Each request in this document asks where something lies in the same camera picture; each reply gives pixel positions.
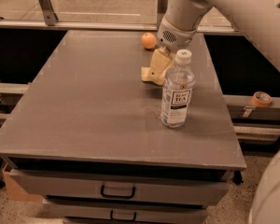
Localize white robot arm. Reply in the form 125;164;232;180
158;0;280;224

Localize left metal bracket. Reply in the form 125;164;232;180
38;0;58;26

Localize metal bracket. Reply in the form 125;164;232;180
38;0;58;26
157;0;168;27

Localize grey upper drawer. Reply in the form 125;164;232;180
10;169;228;206

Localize yellow sponge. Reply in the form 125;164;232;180
141;67;163;86

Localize grey lower drawer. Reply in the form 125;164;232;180
43;200;207;224

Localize orange tape roll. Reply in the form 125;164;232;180
252;91;273;107

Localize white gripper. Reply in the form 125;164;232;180
147;17;196;85

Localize grey drawer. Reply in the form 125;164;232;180
43;200;207;224
10;169;228;206

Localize orange fruit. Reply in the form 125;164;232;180
141;33;157;49

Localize clear plastic water bottle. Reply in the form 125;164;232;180
161;49;196;128

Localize middle metal bracket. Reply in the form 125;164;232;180
157;0;168;27

